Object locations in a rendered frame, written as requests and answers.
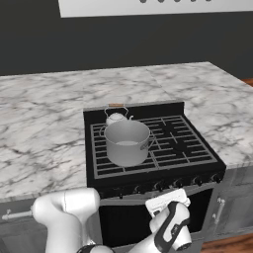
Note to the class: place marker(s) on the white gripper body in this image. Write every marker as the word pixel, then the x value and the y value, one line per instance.
pixel 164 199

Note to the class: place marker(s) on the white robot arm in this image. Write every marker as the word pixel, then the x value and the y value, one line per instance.
pixel 66 214

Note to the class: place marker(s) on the black stove knob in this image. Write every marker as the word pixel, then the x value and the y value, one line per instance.
pixel 197 181
pixel 178 183
pixel 159 186
pixel 216 178

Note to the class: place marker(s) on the black stove range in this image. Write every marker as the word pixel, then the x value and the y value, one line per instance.
pixel 178 148

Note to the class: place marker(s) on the grey metal pot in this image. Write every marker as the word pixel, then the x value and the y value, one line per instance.
pixel 126 148

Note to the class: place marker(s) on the grey cabinet door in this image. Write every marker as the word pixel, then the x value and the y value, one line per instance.
pixel 235 210

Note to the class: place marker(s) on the black oven door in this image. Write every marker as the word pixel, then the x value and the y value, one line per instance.
pixel 125 224

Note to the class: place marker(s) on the grey drawer front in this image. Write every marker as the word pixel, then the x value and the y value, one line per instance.
pixel 18 230

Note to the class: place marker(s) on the white range hood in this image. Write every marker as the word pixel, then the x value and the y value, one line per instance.
pixel 148 7

